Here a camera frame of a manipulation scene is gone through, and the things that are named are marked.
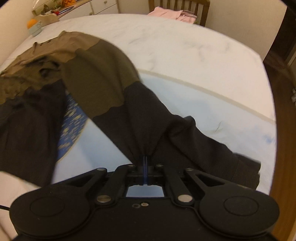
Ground glass bowl with palm print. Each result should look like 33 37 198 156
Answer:
33 0 62 15

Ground tan olive black sweater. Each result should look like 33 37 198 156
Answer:
0 31 262 189

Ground light pink folded garment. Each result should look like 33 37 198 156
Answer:
177 10 198 24

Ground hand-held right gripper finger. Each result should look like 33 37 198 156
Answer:
146 156 241 206
52 156 147 207

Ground wooden chair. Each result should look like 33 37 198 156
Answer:
148 0 210 26

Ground mint green cup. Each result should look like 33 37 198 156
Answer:
28 20 43 37

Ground purple oval mat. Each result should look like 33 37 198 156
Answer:
57 6 75 14

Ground white cabinet with wooden top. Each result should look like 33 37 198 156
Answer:
38 0 119 24

